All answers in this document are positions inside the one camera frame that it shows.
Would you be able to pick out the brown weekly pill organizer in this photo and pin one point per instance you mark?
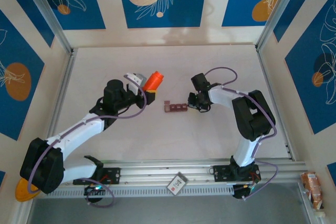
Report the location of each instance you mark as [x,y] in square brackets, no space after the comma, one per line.
[178,107]

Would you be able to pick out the orange pill bottle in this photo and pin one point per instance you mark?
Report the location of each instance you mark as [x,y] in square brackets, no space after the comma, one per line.
[152,82]

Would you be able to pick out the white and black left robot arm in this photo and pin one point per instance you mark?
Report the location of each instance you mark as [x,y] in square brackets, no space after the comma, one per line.
[78,132]

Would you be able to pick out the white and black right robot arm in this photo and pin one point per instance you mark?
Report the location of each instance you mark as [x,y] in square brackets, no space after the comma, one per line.
[223,98]

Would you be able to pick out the white card with red mark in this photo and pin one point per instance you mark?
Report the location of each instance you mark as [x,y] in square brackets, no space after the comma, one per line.
[178,184]

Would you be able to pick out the black controller board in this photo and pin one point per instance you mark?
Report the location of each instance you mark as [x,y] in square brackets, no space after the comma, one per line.
[240,193]
[92,191]

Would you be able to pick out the orange dome lamp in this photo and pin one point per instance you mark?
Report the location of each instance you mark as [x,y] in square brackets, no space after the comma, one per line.
[23,193]

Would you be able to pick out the aluminium side rail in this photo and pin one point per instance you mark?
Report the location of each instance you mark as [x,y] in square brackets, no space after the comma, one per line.
[63,82]
[265,77]

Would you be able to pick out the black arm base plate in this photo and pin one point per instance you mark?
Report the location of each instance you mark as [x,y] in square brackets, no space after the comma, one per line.
[114,175]
[221,172]

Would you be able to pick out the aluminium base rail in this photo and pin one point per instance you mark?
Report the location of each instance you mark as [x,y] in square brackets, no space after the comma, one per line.
[157,171]

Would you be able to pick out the aluminium corner post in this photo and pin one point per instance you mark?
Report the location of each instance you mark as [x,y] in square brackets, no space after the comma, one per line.
[44,6]
[281,6]

